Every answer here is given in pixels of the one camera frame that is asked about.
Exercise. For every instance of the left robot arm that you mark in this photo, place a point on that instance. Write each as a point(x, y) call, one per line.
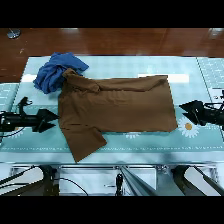
point(16, 120)

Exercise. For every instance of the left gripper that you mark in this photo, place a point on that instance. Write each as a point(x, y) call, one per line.
point(38, 120)

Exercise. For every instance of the brown T-shirt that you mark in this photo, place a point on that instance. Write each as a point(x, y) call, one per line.
point(116, 103)

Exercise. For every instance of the blue garment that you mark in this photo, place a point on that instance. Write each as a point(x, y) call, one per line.
point(55, 71)

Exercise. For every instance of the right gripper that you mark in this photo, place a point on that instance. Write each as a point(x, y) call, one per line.
point(208, 114)

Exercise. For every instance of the silver frame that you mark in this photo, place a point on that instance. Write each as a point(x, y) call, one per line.
point(100, 180)

